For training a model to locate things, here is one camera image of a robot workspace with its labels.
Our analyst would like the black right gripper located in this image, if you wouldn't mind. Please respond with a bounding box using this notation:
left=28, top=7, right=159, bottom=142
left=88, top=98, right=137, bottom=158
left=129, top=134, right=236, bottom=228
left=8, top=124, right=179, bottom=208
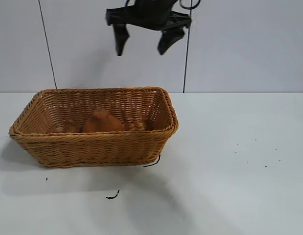
left=105, top=0, right=192, bottom=57

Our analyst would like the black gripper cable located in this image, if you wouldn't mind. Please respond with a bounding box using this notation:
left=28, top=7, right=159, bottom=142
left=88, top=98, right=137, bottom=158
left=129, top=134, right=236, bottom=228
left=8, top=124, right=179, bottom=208
left=179, top=0, right=203, bottom=10

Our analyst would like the brown woven wicker basket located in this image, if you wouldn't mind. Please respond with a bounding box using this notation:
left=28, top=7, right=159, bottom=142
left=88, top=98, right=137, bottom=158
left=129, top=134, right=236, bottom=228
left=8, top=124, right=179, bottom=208
left=8, top=86, right=179, bottom=168

